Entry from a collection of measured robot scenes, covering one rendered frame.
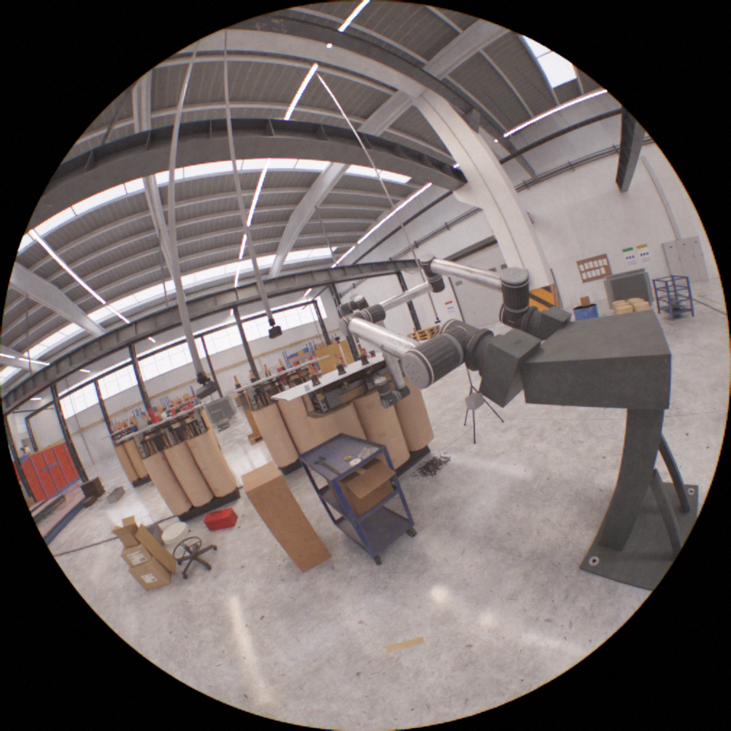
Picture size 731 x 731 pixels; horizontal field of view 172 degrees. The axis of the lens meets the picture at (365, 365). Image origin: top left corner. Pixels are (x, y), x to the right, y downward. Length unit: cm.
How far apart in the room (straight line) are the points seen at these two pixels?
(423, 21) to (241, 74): 548
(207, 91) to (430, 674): 1070
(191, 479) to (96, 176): 432
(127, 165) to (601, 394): 462
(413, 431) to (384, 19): 1014
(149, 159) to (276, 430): 428
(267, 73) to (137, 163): 603
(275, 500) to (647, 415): 218
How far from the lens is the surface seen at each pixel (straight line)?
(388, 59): 621
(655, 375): 102
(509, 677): 162
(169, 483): 400
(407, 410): 268
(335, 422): 218
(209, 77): 908
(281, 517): 193
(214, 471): 379
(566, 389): 109
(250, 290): 1062
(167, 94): 932
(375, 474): 158
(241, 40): 695
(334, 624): 192
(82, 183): 420
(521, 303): 176
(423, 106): 892
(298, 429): 381
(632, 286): 923
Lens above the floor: 161
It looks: 6 degrees down
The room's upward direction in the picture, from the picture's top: 19 degrees counter-clockwise
